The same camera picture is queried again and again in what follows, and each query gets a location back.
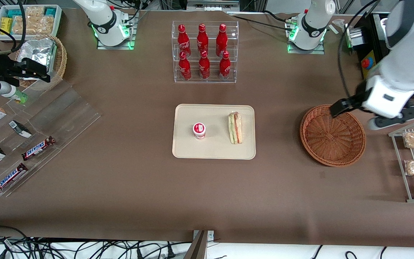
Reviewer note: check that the clear acrylic stepped display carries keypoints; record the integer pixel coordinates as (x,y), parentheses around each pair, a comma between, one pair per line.
(70,111)

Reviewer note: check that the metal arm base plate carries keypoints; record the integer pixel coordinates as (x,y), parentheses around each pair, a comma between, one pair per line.
(293,48)
(129,39)

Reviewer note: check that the clear bag of crackers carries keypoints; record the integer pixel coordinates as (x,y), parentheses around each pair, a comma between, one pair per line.
(34,21)

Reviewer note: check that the silver metal block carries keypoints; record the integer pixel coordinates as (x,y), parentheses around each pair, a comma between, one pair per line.
(353,37)

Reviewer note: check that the red emergency stop button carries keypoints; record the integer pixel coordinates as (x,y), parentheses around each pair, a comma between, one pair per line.
(366,63)

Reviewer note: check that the brown Snickers bar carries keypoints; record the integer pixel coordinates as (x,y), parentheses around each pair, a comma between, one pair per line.
(10,178)
(38,148)

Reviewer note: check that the beige plastic tray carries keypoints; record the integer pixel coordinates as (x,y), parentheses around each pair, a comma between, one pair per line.
(214,147)

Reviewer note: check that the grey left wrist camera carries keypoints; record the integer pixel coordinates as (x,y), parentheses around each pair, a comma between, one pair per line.
(390,122)

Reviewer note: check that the white plastic bin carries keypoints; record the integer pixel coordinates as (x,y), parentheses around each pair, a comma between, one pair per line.
(58,18)

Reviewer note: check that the small teal box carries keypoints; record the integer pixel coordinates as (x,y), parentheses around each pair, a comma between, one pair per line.
(50,12)
(14,13)

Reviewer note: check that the small yellow box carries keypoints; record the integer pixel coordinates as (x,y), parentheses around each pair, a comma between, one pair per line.
(5,26)

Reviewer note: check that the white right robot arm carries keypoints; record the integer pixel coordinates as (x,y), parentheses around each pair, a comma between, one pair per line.
(102,18)

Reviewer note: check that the triangle sandwich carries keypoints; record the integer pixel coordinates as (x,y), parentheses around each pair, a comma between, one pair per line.
(235,127)

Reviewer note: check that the metal table bracket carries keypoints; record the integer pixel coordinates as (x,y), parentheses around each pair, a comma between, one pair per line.
(200,246)

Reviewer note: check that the brown wicker basket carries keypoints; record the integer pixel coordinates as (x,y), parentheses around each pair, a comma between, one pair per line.
(331,138)

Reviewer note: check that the red cola bottle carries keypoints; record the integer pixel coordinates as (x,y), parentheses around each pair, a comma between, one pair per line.
(183,41)
(202,39)
(184,68)
(224,68)
(204,67)
(221,40)

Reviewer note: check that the light wicker basket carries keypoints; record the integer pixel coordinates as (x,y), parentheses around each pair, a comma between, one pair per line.
(61,61)

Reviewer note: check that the black food warmer machine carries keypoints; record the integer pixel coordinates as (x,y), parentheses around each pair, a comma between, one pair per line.
(372,43)

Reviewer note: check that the green white drink bottle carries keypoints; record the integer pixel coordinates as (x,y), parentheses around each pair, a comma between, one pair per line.
(19,97)

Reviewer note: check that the silver foil packet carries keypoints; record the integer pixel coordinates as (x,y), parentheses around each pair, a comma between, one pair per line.
(38,50)

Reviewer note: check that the clear acrylic bottle rack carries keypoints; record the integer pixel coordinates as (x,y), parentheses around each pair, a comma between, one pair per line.
(212,77)

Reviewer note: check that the red white yogurt cup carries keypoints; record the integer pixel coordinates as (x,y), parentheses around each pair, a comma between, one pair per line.
(199,130)

